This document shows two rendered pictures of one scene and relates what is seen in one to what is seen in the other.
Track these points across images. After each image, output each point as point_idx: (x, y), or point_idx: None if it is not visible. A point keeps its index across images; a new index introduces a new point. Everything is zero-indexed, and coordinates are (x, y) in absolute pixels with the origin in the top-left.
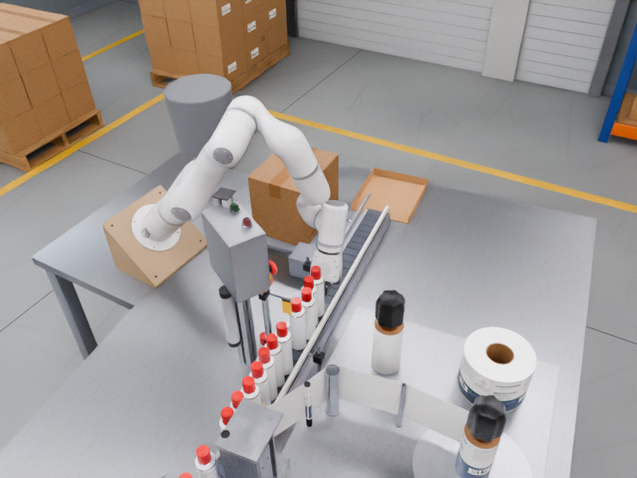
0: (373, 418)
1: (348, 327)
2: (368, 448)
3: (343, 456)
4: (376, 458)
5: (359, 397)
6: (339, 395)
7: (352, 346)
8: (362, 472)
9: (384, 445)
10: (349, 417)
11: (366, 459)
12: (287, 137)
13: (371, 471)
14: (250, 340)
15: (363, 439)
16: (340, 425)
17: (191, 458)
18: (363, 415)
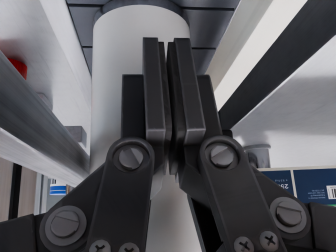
0: (330, 143)
1: (329, 50)
2: (308, 153)
3: (271, 158)
4: (318, 154)
5: (312, 184)
6: (273, 177)
7: (323, 91)
8: (294, 159)
9: (335, 150)
10: (285, 147)
11: (302, 156)
12: None
13: (306, 158)
14: (43, 196)
15: (303, 151)
16: (269, 150)
17: (86, 152)
18: (311, 143)
